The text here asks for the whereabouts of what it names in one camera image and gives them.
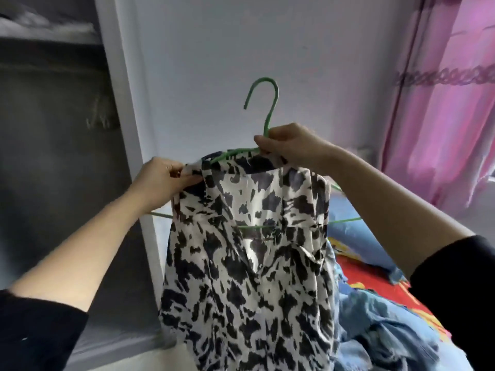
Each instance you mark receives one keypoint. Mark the person's right thumb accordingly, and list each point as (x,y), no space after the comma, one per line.
(267,144)

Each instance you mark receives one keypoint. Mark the white wardrobe frame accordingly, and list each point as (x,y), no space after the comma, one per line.
(123,111)

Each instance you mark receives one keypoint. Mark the person's right hand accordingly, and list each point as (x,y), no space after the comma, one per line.
(297,144)

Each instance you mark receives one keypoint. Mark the pink curtain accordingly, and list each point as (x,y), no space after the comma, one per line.
(444,104)

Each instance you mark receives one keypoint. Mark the black and white patterned garment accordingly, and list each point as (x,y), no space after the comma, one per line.
(251,274)

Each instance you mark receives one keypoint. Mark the person's left forearm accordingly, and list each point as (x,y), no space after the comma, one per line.
(67,245)

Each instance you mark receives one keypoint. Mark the blue pillow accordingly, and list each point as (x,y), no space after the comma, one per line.
(354,231)

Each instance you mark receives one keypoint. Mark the blue denim garment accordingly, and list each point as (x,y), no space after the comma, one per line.
(386,332)

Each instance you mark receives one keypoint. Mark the white bedding on shelf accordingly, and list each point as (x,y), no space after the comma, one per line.
(42,25)

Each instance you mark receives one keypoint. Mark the red patterned bedsheet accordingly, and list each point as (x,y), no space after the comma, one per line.
(381,283)

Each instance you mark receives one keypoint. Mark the person's left hand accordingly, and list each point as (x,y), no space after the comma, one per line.
(156,182)

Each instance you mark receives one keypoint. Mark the person's right forearm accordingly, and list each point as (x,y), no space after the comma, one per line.
(394,210)

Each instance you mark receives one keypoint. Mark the person's left thumb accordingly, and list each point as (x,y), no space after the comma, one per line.
(189,180)

